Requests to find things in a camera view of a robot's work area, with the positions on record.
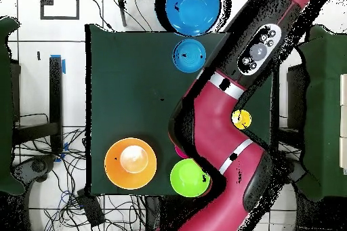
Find white boxes stack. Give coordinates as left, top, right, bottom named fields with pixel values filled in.
left=339, top=73, right=347, bottom=175

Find green bowl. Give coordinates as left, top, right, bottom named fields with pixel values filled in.
left=169, top=158, right=211, bottom=198

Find dark grey chair with knob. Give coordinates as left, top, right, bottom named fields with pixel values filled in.
left=10, top=154, right=58, bottom=187

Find tangle of black cables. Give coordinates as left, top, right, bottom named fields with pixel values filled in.
left=13, top=112, right=147, bottom=231

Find yellow cup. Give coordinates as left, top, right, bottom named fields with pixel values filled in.
left=231, top=109, right=252, bottom=130

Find black equipment stand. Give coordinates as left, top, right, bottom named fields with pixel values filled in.
left=286, top=64, right=308, bottom=132

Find green cloth side table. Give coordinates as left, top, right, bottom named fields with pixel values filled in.
left=295, top=24, right=347, bottom=202
left=0, top=16, right=24, bottom=196

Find dark green tablecloth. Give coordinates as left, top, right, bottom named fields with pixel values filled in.
left=85, top=24, right=273, bottom=196

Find large yellow bowl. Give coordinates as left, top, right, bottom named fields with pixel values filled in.
left=104, top=138, right=158, bottom=190

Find black power box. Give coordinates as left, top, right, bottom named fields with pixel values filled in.
left=76, top=188, right=106, bottom=228

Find pink red bowl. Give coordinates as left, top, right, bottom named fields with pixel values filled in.
left=174, top=144, right=190, bottom=159

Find shallow blue bowl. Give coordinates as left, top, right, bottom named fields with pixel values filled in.
left=172, top=38, right=207, bottom=74

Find black stand bar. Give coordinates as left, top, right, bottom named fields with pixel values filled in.
left=13, top=56, right=64, bottom=156

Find large blue bowl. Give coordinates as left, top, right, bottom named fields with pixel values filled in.
left=165, top=0, right=221, bottom=37

